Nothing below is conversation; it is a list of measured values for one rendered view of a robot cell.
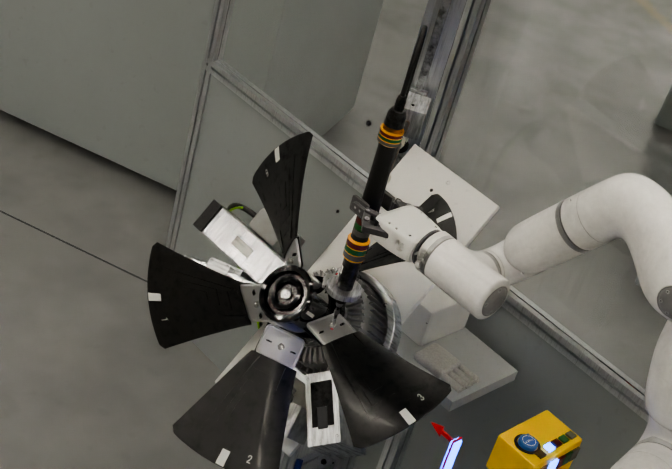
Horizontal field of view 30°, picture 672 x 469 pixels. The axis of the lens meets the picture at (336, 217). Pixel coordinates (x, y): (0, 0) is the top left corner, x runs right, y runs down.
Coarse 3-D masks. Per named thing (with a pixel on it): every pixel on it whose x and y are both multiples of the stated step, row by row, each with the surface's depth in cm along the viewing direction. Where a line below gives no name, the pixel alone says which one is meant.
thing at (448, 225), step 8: (432, 200) 253; (440, 200) 251; (424, 208) 252; (440, 208) 248; (448, 208) 247; (432, 216) 247; (440, 216) 246; (440, 224) 243; (448, 224) 242; (448, 232) 240; (456, 232) 239; (368, 248) 252; (376, 248) 248; (384, 248) 245; (368, 256) 246; (376, 256) 244; (384, 256) 243; (392, 256) 241; (368, 264) 243; (376, 264) 242; (384, 264) 241
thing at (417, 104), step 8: (416, 88) 290; (408, 96) 288; (416, 96) 289; (424, 96) 290; (408, 104) 284; (416, 104) 285; (424, 104) 286; (408, 112) 283; (416, 112) 282; (424, 112) 283; (408, 120) 284; (416, 120) 283; (424, 120) 288; (408, 128) 285; (416, 128) 284; (408, 136) 286; (416, 136) 285
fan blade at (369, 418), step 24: (360, 336) 245; (336, 360) 239; (360, 360) 240; (384, 360) 242; (336, 384) 236; (360, 384) 236; (384, 384) 237; (408, 384) 238; (432, 384) 239; (360, 408) 233; (384, 408) 233; (408, 408) 234; (432, 408) 234; (360, 432) 230; (384, 432) 231
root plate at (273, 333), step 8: (272, 328) 248; (280, 328) 249; (264, 336) 248; (272, 336) 248; (280, 336) 249; (288, 336) 250; (296, 336) 250; (264, 344) 248; (272, 344) 248; (288, 344) 250; (296, 344) 250; (304, 344) 251; (264, 352) 248; (272, 352) 248; (280, 352) 249; (288, 352) 249; (296, 352) 250; (280, 360) 249; (288, 360) 249; (296, 360) 250
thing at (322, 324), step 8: (320, 320) 246; (328, 320) 247; (336, 320) 248; (344, 320) 248; (312, 328) 244; (320, 328) 244; (328, 328) 245; (336, 328) 246; (344, 328) 247; (352, 328) 247; (320, 336) 243; (328, 336) 243; (336, 336) 244
